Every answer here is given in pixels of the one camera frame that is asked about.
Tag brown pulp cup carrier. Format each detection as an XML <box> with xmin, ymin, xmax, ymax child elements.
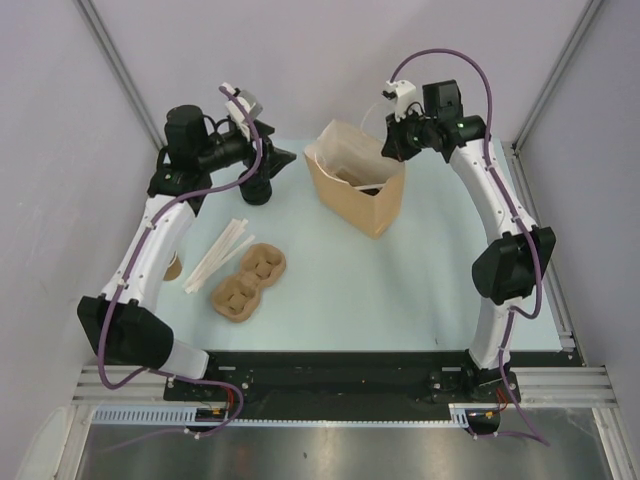
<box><xmin>210</xmin><ymin>243</ymin><xmax>286</xmax><ymax>323</ymax></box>

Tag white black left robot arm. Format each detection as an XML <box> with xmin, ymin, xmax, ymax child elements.
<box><xmin>77</xmin><ymin>103</ymin><xmax>296</xmax><ymax>400</ymax></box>

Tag aluminium frame post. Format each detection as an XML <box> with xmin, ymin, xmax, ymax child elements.
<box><xmin>72</xmin><ymin>0</ymin><xmax>164</xmax><ymax>150</ymax></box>
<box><xmin>511</xmin><ymin>0</ymin><xmax>607</xmax><ymax>154</ymax></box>

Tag left aluminium frame post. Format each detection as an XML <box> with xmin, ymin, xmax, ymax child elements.
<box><xmin>72</xmin><ymin>0</ymin><xmax>164</xmax><ymax>150</ymax></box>

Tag stack of black cup lids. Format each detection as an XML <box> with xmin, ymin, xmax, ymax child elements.
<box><xmin>240</xmin><ymin>180</ymin><xmax>273</xmax><ymax>206</ymax></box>

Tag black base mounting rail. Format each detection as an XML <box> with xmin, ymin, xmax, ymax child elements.
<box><xmin>164</xmin><ymin>350</ymin><xmax>521</xmax><ymax>422</ymax></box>

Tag brown paper bag white handles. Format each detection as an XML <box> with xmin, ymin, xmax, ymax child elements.
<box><xmin>304</xmin><ymin>119</ymin><xmax>405</xmax><ymax>239</ymax></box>

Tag right aluminium frame post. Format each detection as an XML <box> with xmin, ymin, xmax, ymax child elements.
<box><xmin>511</xmin><ymin>0</ymin><xmax>607</xmax><ymax>154</ymax></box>

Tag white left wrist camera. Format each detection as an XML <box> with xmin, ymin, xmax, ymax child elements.
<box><xmin>219</xmin><ymin>82</ymin><xmax>263</xmax><ymax>140</ymax></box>

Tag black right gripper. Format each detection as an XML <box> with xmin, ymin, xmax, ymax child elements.
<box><xmin>382</xmin><ymin>106</ymin><xmax>437</xmax><ymax>163</ymax></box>

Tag white slotted cable duct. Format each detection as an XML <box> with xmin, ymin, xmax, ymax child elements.
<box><xmin>92</xmin><ymin>403</ymin><xmax>501</xmax><ymax>435</ymax></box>

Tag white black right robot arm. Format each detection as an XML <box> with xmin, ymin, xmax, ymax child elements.
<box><xmin>381</xmin><ymin>80</ymin><xmax>556</xmax><ymax>401</ymax></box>

